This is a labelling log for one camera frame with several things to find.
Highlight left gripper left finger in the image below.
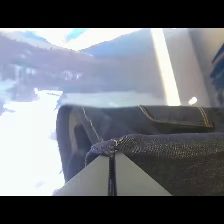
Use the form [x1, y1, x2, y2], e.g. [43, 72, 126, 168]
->
[54, 153, 111, 197]

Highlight dark blue jeans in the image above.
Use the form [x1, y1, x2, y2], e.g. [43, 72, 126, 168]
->
[55, 104, 224, 197]

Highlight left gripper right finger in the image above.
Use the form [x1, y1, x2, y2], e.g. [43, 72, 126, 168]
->
[113, 151, 172, 197]

